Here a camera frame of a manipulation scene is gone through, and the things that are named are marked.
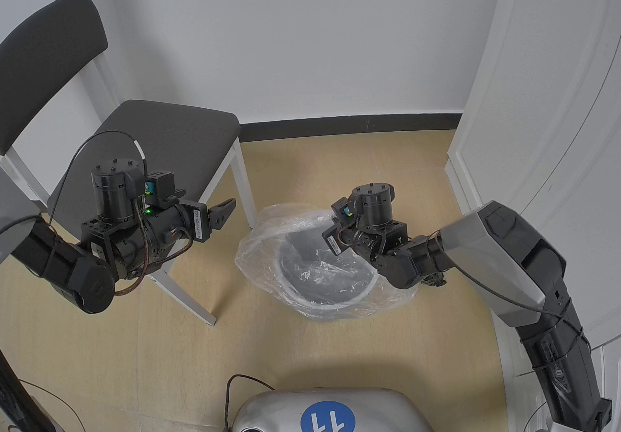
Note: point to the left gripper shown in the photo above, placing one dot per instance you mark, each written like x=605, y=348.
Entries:
x=167, y=231

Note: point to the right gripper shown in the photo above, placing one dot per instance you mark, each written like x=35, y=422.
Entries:
x=351, y=245

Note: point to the black plastic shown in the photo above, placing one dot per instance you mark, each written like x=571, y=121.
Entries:
x=435, y=280

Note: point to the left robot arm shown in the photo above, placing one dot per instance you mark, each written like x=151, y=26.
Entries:
x=58, y=260

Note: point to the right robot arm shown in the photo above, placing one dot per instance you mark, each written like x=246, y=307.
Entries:
x=504, y=265

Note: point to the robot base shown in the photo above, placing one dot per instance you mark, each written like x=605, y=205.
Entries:
x=334, y=406

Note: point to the clear plastic bag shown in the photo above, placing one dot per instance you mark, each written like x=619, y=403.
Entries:
x=257, y=245

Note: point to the white trash bin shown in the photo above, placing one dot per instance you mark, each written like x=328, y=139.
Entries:
x=296, y=270

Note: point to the grey and white chair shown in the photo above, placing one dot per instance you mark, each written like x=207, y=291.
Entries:
x=165, y=129

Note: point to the white panelled door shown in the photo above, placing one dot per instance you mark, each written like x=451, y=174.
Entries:
x=543, y=81

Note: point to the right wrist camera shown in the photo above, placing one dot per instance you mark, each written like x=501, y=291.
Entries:
x=339, y=208

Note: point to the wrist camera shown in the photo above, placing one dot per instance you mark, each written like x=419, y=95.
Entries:
x=162, y=185
x=339, y=208

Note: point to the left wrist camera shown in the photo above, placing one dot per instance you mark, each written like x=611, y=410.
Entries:
x=162, y=185

